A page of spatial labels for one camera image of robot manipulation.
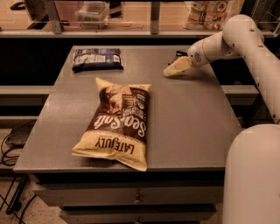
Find metal shelf rail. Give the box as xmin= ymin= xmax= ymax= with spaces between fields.
xmin=0 ymin=0 xmax=280 ymax=39

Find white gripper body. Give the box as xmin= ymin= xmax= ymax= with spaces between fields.
xmin=187 ymin=40 xmax=210 ymax=67

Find clear plastic container on shelf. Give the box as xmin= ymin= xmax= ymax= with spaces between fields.
xmin=75 ymin=1 xmax=109 ymax=29

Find lower grey drawer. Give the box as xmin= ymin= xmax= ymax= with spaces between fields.
xmin=59 ymin=206 xmax=216 ymax=224

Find brown Late July chip bag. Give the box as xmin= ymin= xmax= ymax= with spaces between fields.
xmin=72 ymin=78 xmax=151 ymax=172

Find grey table drawer with knob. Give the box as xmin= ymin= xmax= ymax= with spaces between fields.
xmin=33 ymin=183 xmax=223 ymax=207

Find black rxbar chocolate bar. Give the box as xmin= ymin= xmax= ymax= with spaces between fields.
xmin=168 ymin=50 xmax=188 ymax=66

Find dark blue snack package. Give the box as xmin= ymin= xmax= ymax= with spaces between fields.
xmin=72 ymin=48 xmax=123 ymax=73

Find colourful snack bag on shelf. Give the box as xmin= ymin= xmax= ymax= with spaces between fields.
xmin=183 ymin=0 xmax=245 ymax=31

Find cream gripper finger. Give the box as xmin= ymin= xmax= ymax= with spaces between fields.
xmin=164 ymin=56 xmax=192 ymax=77

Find black cables on floor left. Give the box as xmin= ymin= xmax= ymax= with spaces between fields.
xmin=0 ymin=120 xmax=39 ymax=224

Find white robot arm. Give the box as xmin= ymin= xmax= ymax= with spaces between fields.
xmin=164 ymin=14 xmax=280 ymax=224

